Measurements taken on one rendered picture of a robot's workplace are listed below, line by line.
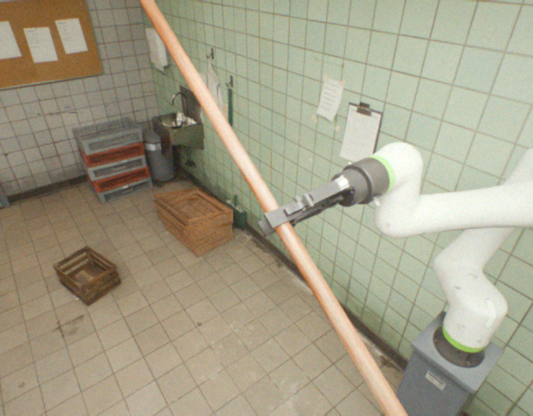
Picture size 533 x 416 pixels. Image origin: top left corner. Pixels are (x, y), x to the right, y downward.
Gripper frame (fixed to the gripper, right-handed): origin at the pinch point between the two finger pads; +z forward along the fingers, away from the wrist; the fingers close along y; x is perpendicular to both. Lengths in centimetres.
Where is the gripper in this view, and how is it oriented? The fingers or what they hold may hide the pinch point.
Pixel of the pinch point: (279, 219)
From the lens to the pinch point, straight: 67.2
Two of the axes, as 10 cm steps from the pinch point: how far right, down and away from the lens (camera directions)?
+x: -4.9, -8.3, 2.4
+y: -3.2, 4.3, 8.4
